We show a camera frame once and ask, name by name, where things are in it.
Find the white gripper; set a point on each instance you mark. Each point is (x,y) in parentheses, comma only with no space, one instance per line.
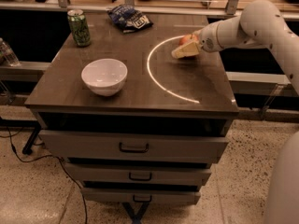
(206,38)

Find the red apple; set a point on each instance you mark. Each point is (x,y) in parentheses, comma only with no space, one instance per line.
(187,38)

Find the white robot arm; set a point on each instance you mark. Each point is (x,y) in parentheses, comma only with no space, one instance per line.
(261,25)

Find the white ceramic bowl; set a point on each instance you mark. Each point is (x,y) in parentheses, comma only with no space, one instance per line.
(105,77)

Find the blue chip bag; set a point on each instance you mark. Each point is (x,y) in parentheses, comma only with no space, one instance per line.
(128,19)

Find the wooden drawer cabinet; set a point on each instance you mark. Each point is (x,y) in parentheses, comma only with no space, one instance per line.
(161,95)

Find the green soda can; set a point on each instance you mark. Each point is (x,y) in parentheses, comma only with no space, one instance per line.
(79,27)

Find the middle grey drawer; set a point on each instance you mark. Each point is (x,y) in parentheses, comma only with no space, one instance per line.
(138,174)

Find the grey drawer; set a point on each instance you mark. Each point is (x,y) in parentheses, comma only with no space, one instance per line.
(134,147)
(140,196)
(138,174)

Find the bottom grey drawer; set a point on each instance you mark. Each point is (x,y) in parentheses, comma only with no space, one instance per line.
(140,196)

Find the top grey drawer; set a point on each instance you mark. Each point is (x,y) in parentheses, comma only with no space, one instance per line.
(134,147)

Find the clear plastic water bottle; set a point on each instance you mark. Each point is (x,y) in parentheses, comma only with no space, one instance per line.
(8,53)

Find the black table leg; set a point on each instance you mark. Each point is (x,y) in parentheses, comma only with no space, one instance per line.
(27,149)

